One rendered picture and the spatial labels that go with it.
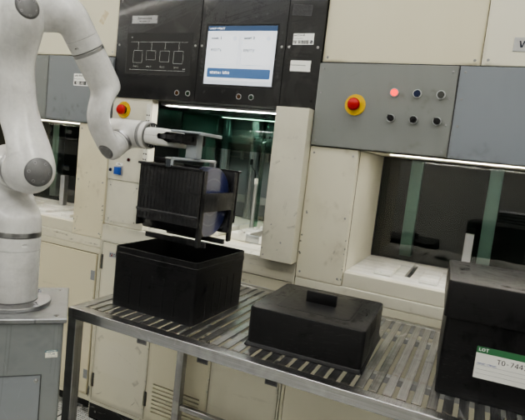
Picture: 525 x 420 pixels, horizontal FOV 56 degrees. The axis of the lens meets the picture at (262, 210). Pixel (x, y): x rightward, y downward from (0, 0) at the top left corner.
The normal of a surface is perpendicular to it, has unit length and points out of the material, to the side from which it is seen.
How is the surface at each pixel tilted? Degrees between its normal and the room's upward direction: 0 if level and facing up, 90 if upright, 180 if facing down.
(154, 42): 90
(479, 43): 90
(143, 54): 90
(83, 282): 90
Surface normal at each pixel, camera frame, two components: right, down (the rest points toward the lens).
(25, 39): 0.58, 0.74
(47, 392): 0.35, 0.14
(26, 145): 0.59, -0.32
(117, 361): -0.41, 0.05
